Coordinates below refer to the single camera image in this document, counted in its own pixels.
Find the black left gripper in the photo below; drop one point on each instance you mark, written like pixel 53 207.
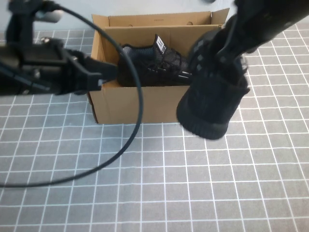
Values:
pixel 53 70

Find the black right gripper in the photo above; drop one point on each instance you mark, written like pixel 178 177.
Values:
pixel 260 21

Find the plain black knit shoe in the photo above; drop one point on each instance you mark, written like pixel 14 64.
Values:
pixel 207 106

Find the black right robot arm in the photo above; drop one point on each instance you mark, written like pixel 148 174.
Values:
pixel 298 9

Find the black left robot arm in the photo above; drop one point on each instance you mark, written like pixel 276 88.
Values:
pixel 9 72

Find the brown cardboard shoe box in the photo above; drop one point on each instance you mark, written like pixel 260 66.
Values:
pixel 116 106

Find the black shoe white tongue label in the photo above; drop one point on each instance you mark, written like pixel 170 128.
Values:
pixel 164 72

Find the right wrist camera black silver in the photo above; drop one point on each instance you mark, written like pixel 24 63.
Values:
pixel 208 1

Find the wrist camera black silver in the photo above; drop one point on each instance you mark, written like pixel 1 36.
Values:
pixel 208 1
pixel 50 16

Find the left wrist camera black silver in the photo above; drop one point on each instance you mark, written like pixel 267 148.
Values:
pixel 50 16

